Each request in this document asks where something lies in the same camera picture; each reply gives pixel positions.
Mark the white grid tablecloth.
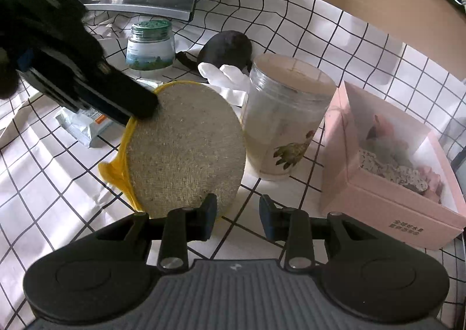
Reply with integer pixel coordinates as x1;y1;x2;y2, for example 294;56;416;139
0;0;466;320

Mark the clear plastic jar chicken print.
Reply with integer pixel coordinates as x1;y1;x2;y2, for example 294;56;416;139
239;53;338;182

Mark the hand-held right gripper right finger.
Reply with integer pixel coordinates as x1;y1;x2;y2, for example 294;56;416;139
259;194;369;273

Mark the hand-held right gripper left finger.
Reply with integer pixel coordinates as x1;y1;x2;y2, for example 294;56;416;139
95;193;218;273

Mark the dark brown strap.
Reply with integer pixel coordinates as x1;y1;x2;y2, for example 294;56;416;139
176;51;202;69

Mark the white foil packet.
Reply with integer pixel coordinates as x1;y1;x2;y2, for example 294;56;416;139
54;107;111;149

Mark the white plastic glove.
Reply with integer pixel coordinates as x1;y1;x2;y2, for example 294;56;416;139
197;62;250;108

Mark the pink cardboard box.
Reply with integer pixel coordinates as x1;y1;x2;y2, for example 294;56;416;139
320;80;466;251

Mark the pile of hair accessories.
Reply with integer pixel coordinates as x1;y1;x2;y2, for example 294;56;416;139
358;115;443;204

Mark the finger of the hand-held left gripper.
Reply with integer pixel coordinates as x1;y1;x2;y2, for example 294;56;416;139
95;61;160;123

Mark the dark purple pouch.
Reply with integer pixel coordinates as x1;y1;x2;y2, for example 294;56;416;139
197;29;254;73

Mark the round glittery coaster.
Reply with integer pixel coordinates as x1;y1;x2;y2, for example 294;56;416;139
127;84;247;220

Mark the yellow round mat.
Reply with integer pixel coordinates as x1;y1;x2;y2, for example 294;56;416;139
98;80;234;223

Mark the glass jar green lid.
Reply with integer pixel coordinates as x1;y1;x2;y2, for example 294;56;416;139
125;20;176;72

